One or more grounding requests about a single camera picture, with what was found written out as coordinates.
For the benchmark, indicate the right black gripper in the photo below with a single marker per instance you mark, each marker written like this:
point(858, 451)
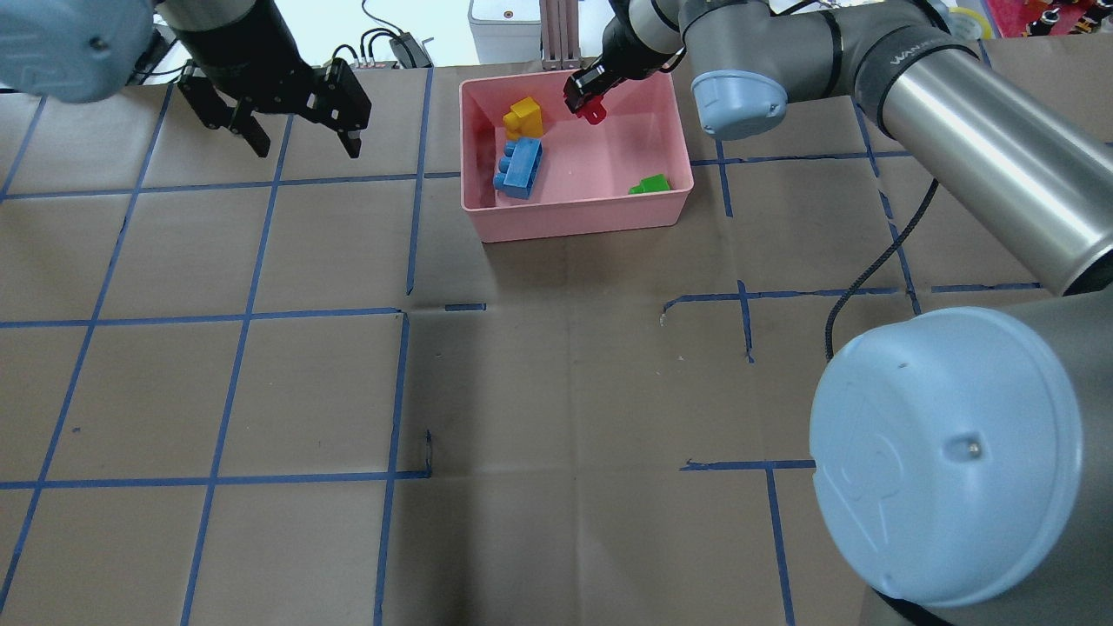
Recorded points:
point(623, 54)

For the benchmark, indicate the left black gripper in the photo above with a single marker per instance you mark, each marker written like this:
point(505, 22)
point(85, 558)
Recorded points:
point(246, 45)

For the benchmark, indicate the red small block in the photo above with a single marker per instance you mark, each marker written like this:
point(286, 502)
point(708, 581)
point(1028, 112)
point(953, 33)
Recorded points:
point(591, 110)

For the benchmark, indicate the yellow two-stud block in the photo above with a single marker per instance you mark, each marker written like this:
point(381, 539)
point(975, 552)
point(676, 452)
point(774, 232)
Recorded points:
point(523, 119)

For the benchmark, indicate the blue three-stud block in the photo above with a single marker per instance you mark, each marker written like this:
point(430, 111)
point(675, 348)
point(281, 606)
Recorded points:
point(518, 167)

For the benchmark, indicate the green two-stud block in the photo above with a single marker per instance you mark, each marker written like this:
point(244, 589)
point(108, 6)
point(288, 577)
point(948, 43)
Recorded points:
point(658, 183)

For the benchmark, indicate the pink plastic box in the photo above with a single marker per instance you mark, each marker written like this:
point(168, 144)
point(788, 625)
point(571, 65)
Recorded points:
point(586, 171)

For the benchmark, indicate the white square box device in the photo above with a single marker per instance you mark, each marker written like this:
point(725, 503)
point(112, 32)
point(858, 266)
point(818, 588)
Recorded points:
point(506, 31)

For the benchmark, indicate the brown paper table cover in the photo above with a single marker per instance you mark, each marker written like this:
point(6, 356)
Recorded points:
point(299, 391)

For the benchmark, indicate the yellow tape roll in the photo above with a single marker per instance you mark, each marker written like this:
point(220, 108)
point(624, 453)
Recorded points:
point(968, 24)

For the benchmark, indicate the aluminium frame post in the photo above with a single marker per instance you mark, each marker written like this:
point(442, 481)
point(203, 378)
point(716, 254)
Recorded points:
point(560, 40)

